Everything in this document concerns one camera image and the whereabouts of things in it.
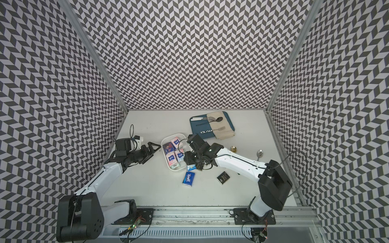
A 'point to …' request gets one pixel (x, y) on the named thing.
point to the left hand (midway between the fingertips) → (157, 151)
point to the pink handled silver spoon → (260, 153)
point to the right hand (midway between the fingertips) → (188, 161)
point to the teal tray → (199, 125)
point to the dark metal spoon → (218, 119)
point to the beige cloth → (228, 132)
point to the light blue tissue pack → (191, 167)
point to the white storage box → (165, 138)
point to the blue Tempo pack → (188, 178)
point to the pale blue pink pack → (180, 155)
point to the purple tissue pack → (168, 148)
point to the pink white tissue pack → (176, 141)
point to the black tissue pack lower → (223, 177)
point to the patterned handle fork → (220, 128)
